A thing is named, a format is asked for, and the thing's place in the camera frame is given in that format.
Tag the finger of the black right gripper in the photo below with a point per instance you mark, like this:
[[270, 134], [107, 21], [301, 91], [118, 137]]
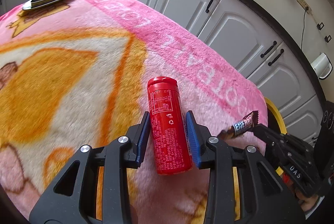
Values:
[[270, 137]]

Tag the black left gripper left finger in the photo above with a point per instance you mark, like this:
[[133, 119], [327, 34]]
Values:
[[92, 186]]

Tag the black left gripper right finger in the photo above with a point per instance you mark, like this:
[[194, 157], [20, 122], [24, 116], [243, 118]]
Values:
[[243, 186]]

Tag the brown energy bar wrapper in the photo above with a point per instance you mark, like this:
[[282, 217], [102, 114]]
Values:
[[239, 128]]

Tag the red cylindrical can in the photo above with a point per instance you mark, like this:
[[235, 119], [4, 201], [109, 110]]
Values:
[[170, 146]]

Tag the yellow trash bin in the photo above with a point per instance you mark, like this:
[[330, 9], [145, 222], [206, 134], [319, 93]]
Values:
[[277, 124]]

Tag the white kitchen cabinets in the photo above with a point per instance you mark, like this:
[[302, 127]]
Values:
[[258, 47]]

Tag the right hand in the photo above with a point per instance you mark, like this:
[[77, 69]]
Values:
[[306, 203]]

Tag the pink cartoon fleece blanket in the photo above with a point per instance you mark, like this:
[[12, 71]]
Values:
[[76, 73]]

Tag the black camera box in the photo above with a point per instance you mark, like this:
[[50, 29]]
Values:
[[323, 149]]

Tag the white wall power strip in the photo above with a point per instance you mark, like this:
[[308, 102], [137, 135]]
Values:
[[305, 6]]

